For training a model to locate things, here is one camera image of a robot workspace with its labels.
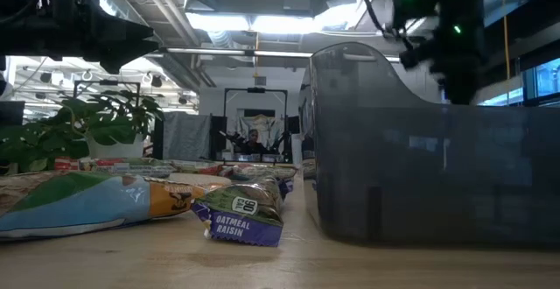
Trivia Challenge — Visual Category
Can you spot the green leafy plant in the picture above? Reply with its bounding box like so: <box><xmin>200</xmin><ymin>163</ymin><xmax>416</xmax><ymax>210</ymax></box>
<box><xmin>0</xmin><ymin>89</ymin><xmax>166</xmax><ymax>175</ymax></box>

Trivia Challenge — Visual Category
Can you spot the black monitor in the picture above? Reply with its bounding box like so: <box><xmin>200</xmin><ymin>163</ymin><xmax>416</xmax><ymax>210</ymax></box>
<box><xmin>0</xmin><ymin>100</ymin><xmax>26</xmax><ymax>127</ymax></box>

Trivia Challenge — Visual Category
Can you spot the person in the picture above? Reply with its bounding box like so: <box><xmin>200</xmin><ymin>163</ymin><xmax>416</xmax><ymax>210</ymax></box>
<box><xmin>242</xmin><ymin>128</ymin><xmax>266</xmax><ymax>155</ymax></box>

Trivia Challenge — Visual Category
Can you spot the black background rig frame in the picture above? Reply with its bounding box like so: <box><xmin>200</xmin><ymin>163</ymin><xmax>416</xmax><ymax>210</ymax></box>
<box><xmin>222</xmin><ymin>87</ymin><xmax>290</xmax><ymax>163</ymax></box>

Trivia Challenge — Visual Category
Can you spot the long ceiling light strip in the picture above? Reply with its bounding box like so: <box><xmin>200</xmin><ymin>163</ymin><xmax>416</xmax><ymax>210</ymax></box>
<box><xmin>164</xmin><ymin>46</ymin><xmax>314</xmax><ymax>59</ymax></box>

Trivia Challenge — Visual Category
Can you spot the dark grey plastic bin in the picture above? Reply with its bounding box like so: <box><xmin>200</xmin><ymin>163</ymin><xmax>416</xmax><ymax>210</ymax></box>
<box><xmin>299</xmin><ymin>41</ymin><xmax>560</xmax><ymax>244</ymax></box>

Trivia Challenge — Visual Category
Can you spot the yellow cable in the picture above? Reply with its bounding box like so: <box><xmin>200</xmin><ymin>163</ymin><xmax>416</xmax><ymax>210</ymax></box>
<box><xmin>501</xmin><ymin>0</ymin><xmax>512</xmax><ymax>82</ymax></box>

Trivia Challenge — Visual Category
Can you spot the purple oatmeal raisin granola bar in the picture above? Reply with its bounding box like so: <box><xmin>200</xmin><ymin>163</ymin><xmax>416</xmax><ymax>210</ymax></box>
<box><xmin>191</xmin><ymin>177</ymin><xmax>285</xmax><ymax>249</ymax></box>
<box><xmin>276</xmin><ymin>177</ymin><xmax>295</xmax><ymax>199</ymax></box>

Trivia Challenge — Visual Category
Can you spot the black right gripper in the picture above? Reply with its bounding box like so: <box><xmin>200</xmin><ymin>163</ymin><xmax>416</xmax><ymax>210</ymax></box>
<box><xmin>400</xmin><ymin>8</ymin><xmax>487</xmax><ymax>105</ymax></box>

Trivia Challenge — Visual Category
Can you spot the grey hanging cloth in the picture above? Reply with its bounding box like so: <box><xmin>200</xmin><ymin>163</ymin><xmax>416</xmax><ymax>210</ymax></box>
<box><xmin>162</xmin><ymin>111</ymin><xmax>213</xmax><ymax>161</ymax></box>

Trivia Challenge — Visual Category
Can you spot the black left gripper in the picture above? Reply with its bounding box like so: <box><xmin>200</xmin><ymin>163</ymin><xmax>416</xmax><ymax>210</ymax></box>
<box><xmin>47</xmin><ymin>0</ymin><xmax>161</xmax><ymax>74</ymax></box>

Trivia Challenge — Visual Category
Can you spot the white plant pot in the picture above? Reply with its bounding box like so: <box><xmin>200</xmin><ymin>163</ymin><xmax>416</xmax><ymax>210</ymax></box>
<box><xmin>86</xmin><ymin>131</ymin><xmax>145</xmax><ymax>159</ymax></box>

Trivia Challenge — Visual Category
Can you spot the pale backdrop sheet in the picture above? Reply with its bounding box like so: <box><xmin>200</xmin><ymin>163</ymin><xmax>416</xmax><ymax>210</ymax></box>
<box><xmin>235</xmin><ymin>113</ymin><xmax>285</xmax><ymax>150</ymax></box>

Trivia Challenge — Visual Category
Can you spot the red green Chewy granola bar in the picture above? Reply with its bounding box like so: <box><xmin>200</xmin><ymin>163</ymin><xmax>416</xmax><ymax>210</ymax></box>
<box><xmin>170</xmin><ymin>159</ymin><xmax>225</xmax><ymax>176</ymax></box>
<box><xmin>54</xmin><ymin>156</ymin><xmax>176</xmax><ymax>179</ymax></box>
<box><xmin>225</xmin><ymin>164</ymin><xmax>298</xmax><ymax>181</ymax></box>

